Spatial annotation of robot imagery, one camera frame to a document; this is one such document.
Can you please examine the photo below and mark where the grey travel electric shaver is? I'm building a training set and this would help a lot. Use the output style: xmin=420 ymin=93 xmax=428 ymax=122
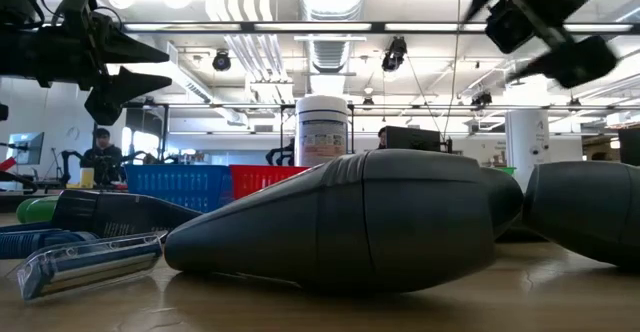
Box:
xmin=163 ymin=148 xmax=524 ymax=294
xmin=522 ymin=160 xmax=640 ymax=269

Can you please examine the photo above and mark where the white wipes canister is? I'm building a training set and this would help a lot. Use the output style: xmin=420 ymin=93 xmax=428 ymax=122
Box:
xmin=294 ymin=95 xmax=350 ymax=168

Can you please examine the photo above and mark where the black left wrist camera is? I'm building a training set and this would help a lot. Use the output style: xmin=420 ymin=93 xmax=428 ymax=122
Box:
xmin=53 ymin=0 xmax=101 ymax=38

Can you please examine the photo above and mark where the black overhead frame beam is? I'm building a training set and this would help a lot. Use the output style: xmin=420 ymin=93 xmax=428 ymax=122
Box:
xmin=122 ymin=20 xmax=640 ymax=36

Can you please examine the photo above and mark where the person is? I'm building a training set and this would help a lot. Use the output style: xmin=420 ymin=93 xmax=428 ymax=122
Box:
xmin=79 ymin=127 xmax=124 ymax=186

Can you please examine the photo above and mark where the red plastic basket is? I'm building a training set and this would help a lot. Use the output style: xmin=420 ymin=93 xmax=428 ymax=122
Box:
xmin=229 ymin=164 xmax=311 ymax=201

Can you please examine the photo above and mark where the computer monitor on arm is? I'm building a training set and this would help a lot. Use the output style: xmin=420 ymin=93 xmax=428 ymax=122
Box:
xmin=4 ymin=131 xmax=46 ymax=167

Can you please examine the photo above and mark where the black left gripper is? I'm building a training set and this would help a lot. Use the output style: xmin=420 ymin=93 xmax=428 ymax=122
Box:
xmin=0 ymin=14 xmax=174 ymax=127

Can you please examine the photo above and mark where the white round column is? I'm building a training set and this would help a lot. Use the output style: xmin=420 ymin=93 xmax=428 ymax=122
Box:
xmin=504 ymin=109 xmax=551 ymax=193

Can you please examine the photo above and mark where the black ceiling spotlight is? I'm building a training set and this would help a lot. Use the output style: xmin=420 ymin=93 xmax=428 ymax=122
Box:
xmin=211 ymin=48 xmax=233 ymax=73
xmin=381 ymin=36 xmax=408 ymax=73
xmin=471 ymin=90 xmax=494 ymax=109

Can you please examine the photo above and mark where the black travel tube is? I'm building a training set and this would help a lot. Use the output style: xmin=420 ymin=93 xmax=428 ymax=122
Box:
xmin=51 ymin=190 xmax=202 ymax=239

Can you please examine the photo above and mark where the green travel bottle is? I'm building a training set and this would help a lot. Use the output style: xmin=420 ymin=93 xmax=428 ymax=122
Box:
xmin=15 ymin=195 xmax=60 ymax=225

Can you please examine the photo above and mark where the blue plastic basket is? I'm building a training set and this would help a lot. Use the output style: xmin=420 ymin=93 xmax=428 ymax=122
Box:
xmin=124 ymin=164 xmax=234 ymax=214

